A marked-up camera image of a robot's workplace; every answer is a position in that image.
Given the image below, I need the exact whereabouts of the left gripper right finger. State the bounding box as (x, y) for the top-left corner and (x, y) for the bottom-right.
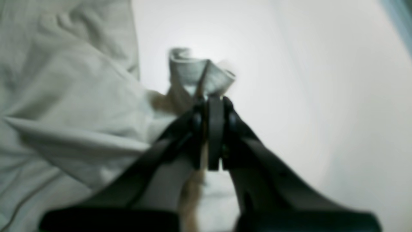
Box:
(222, 97), (382, 232)

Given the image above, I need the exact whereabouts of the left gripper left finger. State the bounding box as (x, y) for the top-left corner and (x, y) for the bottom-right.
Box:
(39, 97), (224, 232)

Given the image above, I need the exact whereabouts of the grey t-shirt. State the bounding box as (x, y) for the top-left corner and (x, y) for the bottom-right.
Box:
(1, 0), (235, 232)

